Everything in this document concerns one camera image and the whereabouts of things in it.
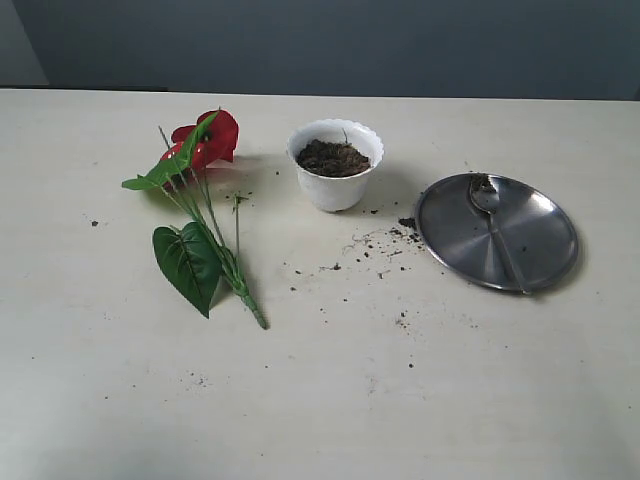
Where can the white plastic flower pot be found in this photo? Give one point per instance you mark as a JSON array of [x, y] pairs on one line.
[[333, 194]]

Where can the steel spoon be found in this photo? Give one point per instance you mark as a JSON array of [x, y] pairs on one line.
[[485, 198]]

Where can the dark brown potting soil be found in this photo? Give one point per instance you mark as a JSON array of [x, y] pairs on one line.
[[331, 159]]

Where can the red artificial flower with leaves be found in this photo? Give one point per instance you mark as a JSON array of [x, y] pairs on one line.
[[195, 257]]

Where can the loose green stem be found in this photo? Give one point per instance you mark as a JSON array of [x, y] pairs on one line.
[[237, 200]]

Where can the round steel plate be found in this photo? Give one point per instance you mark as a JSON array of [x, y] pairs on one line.
[[540, 235]]

